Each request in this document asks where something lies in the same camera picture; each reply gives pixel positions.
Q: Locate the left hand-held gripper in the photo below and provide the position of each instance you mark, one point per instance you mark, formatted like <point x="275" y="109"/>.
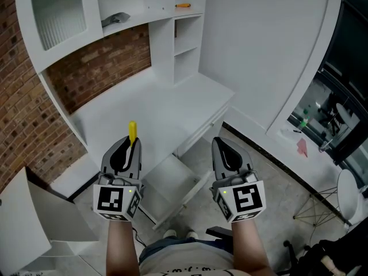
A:
<point x="110" y="201"/>

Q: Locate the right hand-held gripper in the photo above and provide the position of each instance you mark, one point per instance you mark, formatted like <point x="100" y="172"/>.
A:
<point x="247" y="197"/>

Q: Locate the person's right forearm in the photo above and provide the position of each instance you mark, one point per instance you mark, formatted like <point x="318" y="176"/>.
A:
<point x="247" y="249"/>

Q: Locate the person's left forearm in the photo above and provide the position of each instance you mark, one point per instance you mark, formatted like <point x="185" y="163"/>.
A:
<point x="120" y="249"/>

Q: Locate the white drawer front with knob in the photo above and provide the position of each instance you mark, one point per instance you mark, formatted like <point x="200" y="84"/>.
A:
<point x="201" y="128"/>

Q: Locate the black chair armrest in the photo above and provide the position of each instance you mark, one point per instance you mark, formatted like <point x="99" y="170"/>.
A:
<point x="218" y="231"/>

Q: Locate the white cabinet panel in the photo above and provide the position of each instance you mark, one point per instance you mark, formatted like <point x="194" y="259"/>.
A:
<point x="63" y="217"/>

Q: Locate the person's blue jeans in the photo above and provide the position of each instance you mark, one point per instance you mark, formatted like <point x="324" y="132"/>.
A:
<point x="161" y="244"/>

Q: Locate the person's white right shoe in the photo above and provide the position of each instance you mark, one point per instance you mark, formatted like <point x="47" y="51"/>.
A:
<point x="192" y="234"/>

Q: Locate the person's white shoe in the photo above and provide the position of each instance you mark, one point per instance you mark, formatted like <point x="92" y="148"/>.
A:
<point x="192" y="234"/>
<point x="169" y="233"/>

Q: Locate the person's white left shoe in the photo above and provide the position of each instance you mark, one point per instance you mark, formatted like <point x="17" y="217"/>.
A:
<point x="169" y="233"/>

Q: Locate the black office chair base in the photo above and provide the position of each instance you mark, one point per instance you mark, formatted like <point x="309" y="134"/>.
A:
<point x="291" y="252"/>

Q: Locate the pink paper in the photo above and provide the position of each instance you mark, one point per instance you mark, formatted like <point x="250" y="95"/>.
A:
<point x="302" y="147"/>

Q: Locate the person's white shirt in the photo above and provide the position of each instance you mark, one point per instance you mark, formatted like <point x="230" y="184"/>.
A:
<point x="187" y="259"/>

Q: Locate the clear plastic cup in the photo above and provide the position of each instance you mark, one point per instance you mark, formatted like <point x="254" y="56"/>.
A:
<point x="325" y="146"/>

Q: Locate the green bottle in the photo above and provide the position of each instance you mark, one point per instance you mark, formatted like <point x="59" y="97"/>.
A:
<point x="304" y="122"/>

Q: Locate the black bag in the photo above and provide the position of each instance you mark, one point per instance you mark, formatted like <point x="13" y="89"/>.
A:
<point x="339" y="252"/>

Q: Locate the white desk with shelves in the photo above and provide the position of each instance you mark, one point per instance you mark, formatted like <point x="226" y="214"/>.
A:
<point x="161" y="39"/>

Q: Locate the black framed window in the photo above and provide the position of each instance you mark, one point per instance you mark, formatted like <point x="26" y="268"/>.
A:
<point x="353" y="53"/>

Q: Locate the white glass cabinet door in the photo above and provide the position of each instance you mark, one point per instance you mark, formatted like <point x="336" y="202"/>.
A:
<point x="92" y="16"/>

